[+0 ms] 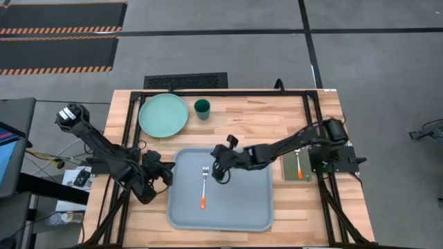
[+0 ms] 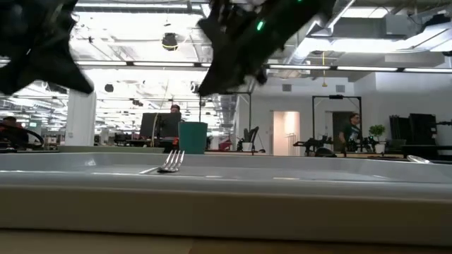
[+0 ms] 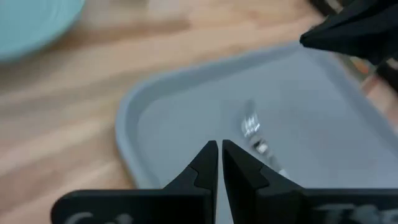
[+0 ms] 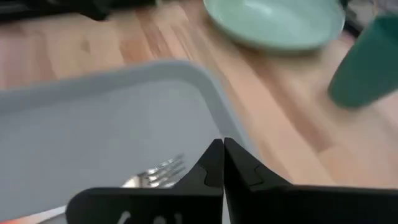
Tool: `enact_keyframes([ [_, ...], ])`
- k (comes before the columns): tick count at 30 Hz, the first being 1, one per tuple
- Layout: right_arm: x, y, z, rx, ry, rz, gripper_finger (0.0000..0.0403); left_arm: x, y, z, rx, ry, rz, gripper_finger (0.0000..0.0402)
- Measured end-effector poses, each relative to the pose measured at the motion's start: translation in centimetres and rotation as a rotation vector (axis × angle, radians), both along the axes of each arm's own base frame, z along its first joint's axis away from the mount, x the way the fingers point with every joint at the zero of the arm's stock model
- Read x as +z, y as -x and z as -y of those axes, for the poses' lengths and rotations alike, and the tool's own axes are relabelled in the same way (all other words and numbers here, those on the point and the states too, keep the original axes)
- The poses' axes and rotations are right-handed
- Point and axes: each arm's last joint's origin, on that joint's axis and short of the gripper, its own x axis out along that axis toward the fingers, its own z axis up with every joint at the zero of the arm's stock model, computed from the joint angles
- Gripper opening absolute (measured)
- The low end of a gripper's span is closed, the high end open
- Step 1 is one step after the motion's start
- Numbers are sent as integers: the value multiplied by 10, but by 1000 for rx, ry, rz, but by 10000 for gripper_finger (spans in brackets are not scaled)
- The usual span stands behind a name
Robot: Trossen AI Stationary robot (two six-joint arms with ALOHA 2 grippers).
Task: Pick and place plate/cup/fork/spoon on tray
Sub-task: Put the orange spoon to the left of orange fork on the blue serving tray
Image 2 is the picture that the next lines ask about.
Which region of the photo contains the silver ceiling pipe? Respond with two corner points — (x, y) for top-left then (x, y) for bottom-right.
(76, 1), (213, 15)

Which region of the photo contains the black rounded object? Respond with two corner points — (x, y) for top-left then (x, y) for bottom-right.
(315, 147), (337, 158)

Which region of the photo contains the black round ceiling device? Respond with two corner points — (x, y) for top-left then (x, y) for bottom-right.
(161, 32), (179, 51)

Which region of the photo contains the slanted silver air duct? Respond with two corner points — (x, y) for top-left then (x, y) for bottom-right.
(285, 0), (356, 64)

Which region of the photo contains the grey plastic tray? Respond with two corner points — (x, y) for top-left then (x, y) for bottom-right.
(0, 152), (452, 247)

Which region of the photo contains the white square column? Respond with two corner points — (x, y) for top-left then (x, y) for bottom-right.
(64, 90), (98, 147)

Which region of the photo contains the teal green cup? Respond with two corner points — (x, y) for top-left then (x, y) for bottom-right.
(178, 121), (208, 155)

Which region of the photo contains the black cable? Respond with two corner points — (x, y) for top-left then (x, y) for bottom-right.
(0, 123), (45, 148)

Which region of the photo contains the green bushy plant white pot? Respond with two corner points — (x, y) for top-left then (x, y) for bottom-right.
(369, 123), (387, 155)

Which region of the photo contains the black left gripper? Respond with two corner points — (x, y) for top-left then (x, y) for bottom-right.
(0, 0), (95, 95)

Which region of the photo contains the silver metal fork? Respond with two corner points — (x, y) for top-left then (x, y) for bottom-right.
(139, 150), (186, 175)

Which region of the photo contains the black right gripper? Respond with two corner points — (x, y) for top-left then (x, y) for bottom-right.
(197, 0), (301, 97)

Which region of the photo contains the dark plant in white pot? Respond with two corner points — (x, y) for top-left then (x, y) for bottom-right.
(237, 126), (261, 152)

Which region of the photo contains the grey rectangular air duct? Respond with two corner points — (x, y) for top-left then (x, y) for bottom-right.
(307, 16), (417, 40)

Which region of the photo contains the black metal station frame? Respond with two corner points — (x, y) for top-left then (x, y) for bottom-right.
(311, 95), (363, 153)
(198, 92), (253, 153)

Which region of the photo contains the black computer monitor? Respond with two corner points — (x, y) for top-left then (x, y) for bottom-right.
(139, 112), (182, 140)

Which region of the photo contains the black equipment cabinet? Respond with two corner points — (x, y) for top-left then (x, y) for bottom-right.
(389, 113), (438, 145)

